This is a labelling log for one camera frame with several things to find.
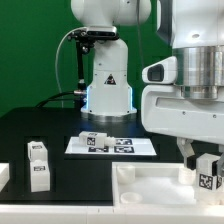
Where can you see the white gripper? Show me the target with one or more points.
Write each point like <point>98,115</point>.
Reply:
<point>165,111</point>

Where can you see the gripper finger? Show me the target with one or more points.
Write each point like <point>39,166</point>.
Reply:
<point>220,162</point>

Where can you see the white square tabletop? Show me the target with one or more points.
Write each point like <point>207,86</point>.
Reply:
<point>160,184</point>

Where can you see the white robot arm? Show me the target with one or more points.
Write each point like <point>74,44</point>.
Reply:
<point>184,93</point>

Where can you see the white tag sheet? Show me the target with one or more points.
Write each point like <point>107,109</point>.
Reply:
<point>123,146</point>

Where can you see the white left fence block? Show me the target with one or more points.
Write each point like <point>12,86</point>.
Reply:
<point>4,175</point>

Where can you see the white front fence bar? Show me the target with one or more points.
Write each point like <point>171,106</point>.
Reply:
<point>30,214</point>

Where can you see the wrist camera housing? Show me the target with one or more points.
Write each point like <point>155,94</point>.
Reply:
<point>163,72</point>

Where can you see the black camera on stand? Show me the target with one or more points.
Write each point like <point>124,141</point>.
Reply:
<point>85,38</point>

